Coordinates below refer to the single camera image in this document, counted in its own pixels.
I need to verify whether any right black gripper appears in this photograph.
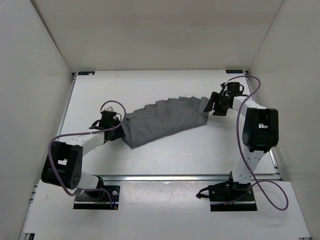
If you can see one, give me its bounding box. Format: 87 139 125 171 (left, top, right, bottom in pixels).
204 92 230 117

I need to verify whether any grey pleated skirt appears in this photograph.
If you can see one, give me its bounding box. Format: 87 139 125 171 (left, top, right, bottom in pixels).
121 96 209 149

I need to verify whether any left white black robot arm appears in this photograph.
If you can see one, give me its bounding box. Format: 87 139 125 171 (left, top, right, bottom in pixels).
41 107 125 199

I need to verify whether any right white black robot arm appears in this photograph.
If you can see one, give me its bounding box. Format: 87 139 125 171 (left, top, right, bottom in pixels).
204 82 279 200

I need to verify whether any right blue table label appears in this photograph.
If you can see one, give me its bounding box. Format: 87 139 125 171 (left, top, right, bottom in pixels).
225 69 244 74

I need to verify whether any blue table label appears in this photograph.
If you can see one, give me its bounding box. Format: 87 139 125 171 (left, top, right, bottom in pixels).
225 69 244 74
77 71 95 76

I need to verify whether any left blue table label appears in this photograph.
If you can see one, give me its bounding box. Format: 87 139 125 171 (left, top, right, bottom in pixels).
77 71 95 76

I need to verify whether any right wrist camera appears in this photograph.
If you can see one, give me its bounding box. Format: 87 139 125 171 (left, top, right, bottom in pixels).
220 81 228 89

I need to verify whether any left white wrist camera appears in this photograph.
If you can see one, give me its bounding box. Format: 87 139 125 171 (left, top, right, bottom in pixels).
100 106 116 114

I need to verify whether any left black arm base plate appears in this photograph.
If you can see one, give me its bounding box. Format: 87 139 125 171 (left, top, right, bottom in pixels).
73 181 121 211

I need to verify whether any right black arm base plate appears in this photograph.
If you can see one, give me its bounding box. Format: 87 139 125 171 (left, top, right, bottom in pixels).
196 179 258 212

